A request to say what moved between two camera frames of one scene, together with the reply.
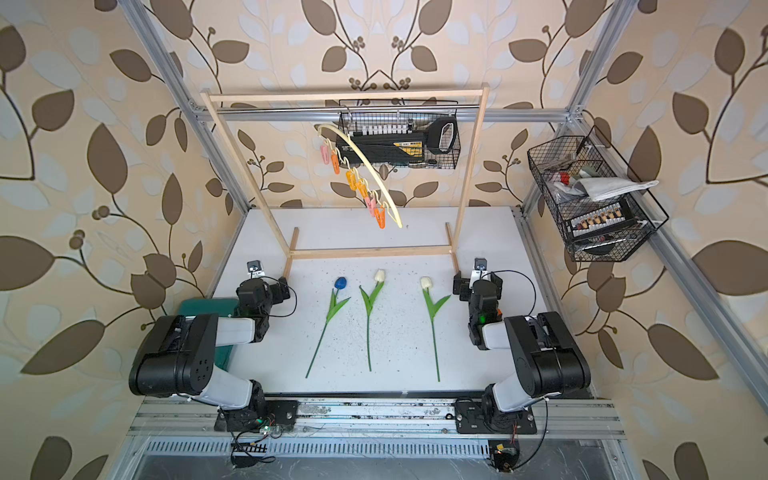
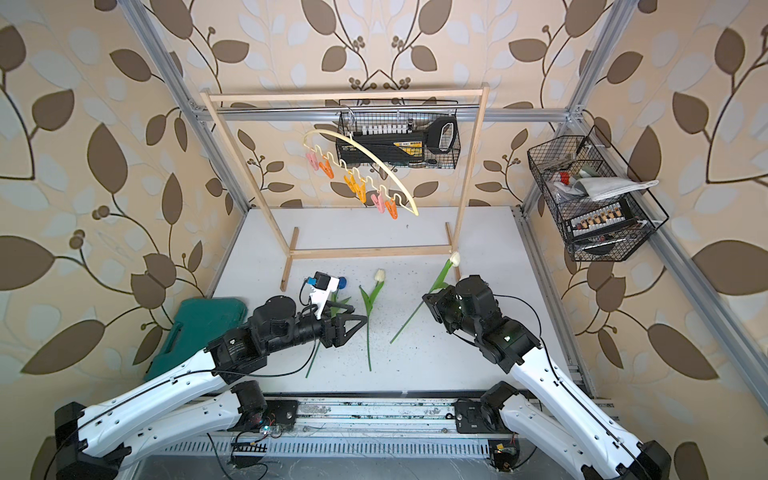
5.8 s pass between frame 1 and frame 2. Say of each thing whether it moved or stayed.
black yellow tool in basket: stayed
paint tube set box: stayed
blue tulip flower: stayed
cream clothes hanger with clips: moved
